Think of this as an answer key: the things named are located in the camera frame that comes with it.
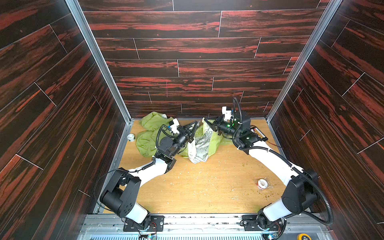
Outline green zip-up jacket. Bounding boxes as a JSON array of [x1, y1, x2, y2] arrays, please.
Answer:
[[136, 112, 232, 164]]

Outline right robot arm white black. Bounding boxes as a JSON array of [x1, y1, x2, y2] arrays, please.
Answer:
[[204, 111, 334, 231]]

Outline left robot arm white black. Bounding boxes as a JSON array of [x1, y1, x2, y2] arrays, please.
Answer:
[[100, 119, 200, 230]]

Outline black battery pack with label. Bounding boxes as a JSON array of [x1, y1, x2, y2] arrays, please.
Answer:
[[253, 127, 268, 142]]

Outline yellow round tape measure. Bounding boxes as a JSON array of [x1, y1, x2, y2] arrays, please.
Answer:
[[297, 233, 312, 240]]

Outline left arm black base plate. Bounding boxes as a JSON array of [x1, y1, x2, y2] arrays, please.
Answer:
[[123, 215, 165, 232]]

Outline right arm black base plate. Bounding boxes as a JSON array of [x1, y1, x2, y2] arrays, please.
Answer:
[[240, 215, 284, 232]]

